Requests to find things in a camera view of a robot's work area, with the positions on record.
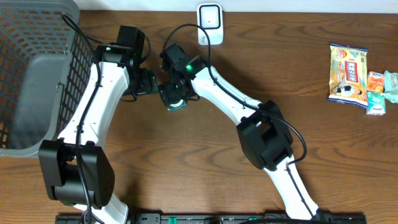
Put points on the green white packet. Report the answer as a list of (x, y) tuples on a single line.
[(376, 104)]

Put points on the grey plastic mesh basket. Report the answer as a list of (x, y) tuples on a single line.
[(45, 69)]

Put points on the orange small packet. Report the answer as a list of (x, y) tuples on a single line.
[(375, 82)]

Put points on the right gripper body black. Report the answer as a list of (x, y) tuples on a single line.
[(170, 92)]

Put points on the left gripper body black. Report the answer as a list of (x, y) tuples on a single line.
[(148, 83)]

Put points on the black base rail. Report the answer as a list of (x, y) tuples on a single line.
[(277, 218)]

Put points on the light blue small packet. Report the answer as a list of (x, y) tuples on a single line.
[(390, 87)]

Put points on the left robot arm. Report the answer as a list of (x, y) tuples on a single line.
[(75, 168)]

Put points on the white barcode scanner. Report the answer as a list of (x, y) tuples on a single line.
[(210, 17)]

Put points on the large yellow snack bag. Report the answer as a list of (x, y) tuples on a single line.
[(348, 75)]

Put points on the dark green round-label packet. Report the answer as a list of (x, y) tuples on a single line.
[(177, 106)]

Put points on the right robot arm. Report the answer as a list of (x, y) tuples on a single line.
[(265, 136)]

